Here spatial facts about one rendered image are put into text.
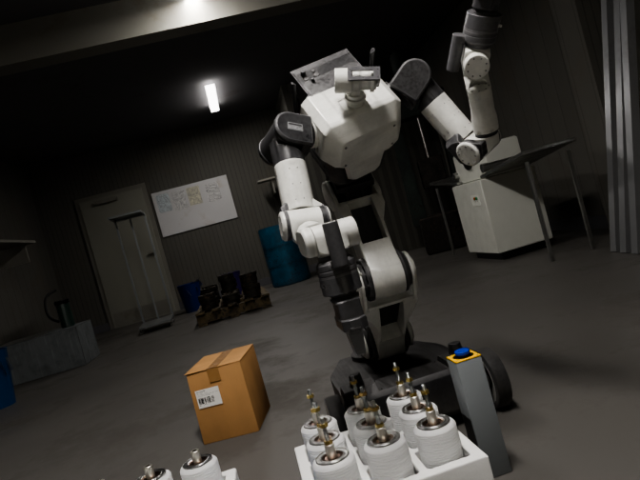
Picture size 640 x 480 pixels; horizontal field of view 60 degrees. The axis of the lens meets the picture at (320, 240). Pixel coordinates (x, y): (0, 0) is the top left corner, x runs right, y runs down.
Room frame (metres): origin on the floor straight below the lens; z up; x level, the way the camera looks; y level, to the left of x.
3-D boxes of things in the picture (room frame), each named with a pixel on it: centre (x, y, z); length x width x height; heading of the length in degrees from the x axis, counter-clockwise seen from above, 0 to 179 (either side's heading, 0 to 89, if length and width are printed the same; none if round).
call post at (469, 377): (1.44, -0.28, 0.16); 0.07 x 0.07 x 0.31; 8
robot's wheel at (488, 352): (1.85, -0.43, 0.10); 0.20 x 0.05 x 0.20; 8
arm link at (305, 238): (1.24, 0.00, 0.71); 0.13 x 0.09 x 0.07; 11
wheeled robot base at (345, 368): (2.05, -0.13, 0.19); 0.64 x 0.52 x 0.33; 8
